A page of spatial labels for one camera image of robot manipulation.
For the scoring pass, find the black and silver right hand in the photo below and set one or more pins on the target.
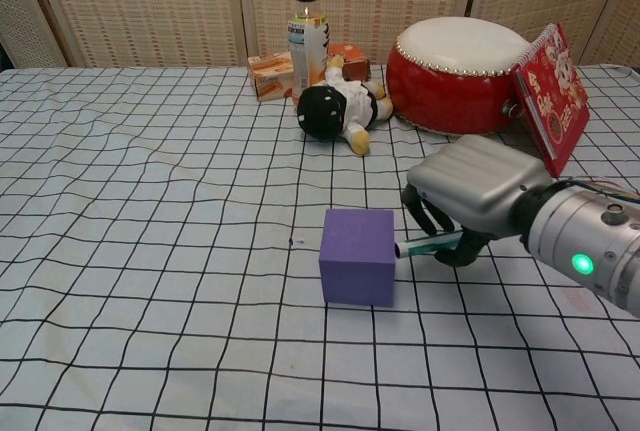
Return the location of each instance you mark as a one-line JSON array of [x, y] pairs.
[[480, 176]]

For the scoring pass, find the green marker with black cap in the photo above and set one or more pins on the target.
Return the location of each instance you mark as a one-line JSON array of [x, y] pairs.
[[420, 247]]

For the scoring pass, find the purple foam cube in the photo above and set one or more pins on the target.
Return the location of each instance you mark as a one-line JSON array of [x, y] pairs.
[[357, 261]]

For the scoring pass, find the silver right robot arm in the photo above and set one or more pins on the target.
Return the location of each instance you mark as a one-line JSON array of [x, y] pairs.
[[585, 236]]

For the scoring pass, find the red drum with white skin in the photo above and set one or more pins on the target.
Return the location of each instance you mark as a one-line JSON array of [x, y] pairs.
[[450, 81]]

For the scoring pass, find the red spiral desk calendar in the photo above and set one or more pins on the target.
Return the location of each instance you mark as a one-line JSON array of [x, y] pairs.
[[552, 101]]

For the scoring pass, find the plush doll with black head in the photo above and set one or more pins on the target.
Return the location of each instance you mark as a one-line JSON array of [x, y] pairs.
[[325, 111]]

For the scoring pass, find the clear drink bottle black cap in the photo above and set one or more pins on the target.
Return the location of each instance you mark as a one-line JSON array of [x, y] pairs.
[[306, 46]]

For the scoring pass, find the orange snack box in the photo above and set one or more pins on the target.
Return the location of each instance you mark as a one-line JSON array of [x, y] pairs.
[[270, 76]]

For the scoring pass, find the white black checkered tablecloth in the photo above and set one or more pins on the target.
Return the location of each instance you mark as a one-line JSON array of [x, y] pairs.
[[175, 251]]

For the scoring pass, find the beige woven folding screen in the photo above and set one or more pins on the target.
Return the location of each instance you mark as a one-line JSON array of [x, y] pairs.
[[150, 6]]

